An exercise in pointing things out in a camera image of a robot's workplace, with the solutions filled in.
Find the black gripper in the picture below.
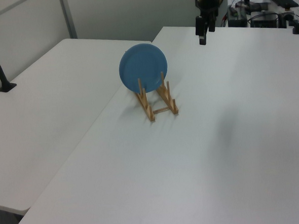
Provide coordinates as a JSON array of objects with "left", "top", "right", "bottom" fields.
[{"left": 194, "top": 0, "right": 223, "bottom": 47}]

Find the blue round plate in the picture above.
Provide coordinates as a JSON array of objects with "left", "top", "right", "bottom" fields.
[{"left": 117, "top": 42, "right": 170, "bottom": 95}]

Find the wooden plate rack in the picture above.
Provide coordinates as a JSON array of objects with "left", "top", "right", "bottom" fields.
[{"left": 130, "top": 70, "right": 180, "bottom": 123}]

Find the black device with green label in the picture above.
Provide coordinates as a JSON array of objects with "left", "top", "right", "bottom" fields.
[{"left": 227, "top": 4, "right": 248, "bottom": 28}]

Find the black electronics box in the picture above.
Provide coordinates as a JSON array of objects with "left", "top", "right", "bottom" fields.
[{"left": 249, "top": 12, "right": 280, "bottom": 29}]

